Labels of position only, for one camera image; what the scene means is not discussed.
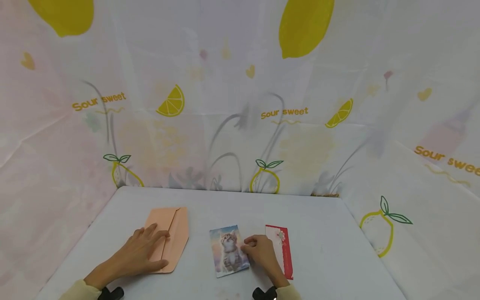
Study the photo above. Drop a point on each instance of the person's left ring finger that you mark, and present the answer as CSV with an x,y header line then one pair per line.
x,y
139,232

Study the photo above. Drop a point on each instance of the person's left hand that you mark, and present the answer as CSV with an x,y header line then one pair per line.
x,y
131,256

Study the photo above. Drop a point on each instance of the person's left middle finger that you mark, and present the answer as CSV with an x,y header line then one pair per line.
x,y
149,230

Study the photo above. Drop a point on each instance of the person's left index finger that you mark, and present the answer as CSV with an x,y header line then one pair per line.
x,y
159,239

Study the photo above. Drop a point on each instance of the red and white card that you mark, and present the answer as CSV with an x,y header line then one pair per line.
x,y
287,254

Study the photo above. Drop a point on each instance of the person's right thumb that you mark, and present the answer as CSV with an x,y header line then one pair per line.
x,y
246,250

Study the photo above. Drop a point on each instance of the person's right forearm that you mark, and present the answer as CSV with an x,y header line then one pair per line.
x,y
288,292

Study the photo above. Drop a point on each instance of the peach paper envelope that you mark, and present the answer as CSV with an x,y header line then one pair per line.
x,y
180,233

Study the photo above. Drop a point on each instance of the black wrist band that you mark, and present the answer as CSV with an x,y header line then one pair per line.
x,y
111,293
264,293

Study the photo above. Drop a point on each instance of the person's right fingers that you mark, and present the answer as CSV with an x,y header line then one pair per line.
x,y
258,240

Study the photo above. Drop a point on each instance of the person's right hand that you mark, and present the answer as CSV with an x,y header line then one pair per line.
x,y
264,254

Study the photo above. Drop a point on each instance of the person's left thumb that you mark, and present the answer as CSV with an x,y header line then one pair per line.
x,y
158,265

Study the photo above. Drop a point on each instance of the person's left forearm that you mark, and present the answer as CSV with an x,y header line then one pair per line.
x,y
80,288

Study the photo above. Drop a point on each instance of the cat picture card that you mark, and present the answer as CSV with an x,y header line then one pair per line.
x,y
228,255

